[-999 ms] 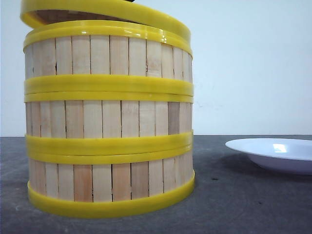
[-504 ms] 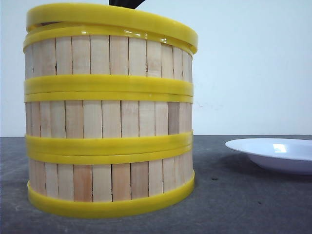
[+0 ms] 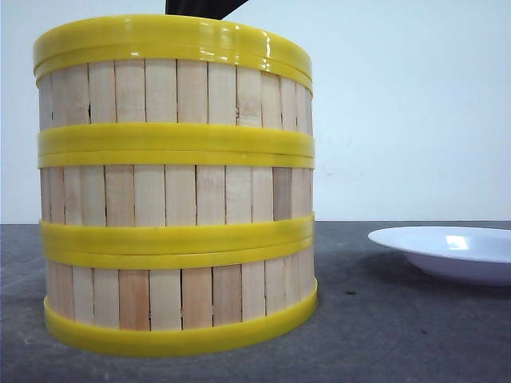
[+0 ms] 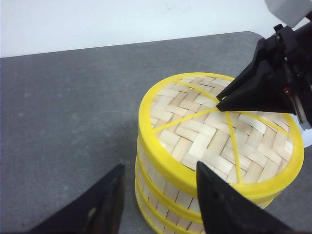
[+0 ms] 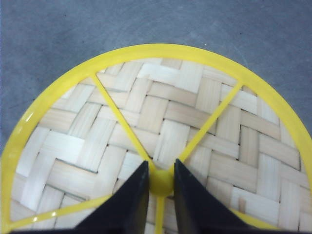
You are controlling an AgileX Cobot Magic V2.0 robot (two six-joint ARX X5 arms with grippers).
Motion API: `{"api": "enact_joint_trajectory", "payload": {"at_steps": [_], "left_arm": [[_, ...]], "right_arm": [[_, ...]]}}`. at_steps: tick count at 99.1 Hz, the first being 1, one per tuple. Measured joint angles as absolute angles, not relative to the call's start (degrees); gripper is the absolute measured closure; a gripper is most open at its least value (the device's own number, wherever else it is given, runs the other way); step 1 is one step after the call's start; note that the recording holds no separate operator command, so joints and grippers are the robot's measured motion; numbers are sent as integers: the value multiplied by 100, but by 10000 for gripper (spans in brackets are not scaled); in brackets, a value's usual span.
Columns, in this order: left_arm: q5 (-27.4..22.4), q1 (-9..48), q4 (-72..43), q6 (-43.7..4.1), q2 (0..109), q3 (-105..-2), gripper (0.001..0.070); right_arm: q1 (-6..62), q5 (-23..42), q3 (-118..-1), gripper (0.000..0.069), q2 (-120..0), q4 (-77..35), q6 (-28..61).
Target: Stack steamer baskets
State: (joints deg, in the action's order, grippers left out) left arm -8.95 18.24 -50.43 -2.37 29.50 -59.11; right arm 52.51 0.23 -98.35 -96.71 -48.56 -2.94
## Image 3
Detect bamboo steamer basket three buns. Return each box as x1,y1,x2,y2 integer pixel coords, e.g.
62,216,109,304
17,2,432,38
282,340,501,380
41,164,313,269

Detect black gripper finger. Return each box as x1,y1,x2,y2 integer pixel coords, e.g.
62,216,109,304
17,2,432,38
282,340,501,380
165,0,248,19

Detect bamboo steamer basket bun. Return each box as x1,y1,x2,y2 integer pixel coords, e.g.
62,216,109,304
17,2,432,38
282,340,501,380
45,247,318,357
34,45,314,168

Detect white plate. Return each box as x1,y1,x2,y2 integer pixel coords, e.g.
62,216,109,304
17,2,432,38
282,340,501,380
368,226,510,286

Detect woven bamboo steamer lid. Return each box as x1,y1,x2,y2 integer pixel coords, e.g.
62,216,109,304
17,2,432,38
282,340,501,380
34,14,312,89

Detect bamboo steamer basket near bun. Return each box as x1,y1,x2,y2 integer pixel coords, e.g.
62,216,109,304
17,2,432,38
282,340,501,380
45,247,318,357

